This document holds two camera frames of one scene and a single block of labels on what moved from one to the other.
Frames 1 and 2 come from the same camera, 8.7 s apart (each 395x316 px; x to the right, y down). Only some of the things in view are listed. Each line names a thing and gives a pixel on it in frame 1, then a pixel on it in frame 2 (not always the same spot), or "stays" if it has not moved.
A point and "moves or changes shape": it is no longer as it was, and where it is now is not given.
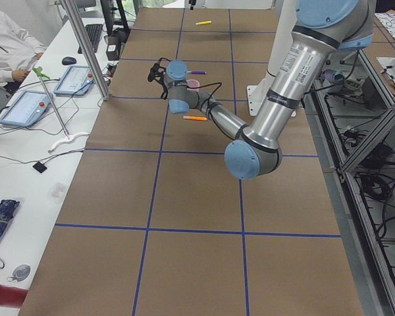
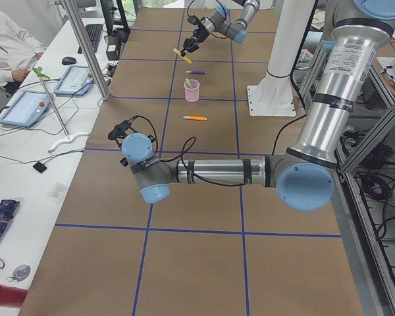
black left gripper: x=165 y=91 to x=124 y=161
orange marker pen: x=194 y=118 stays
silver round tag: x=21 y=272 stays
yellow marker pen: x=203 y=22 moves or changes shape
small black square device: x=39 y=167 stays
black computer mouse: x=68 y=60 stays
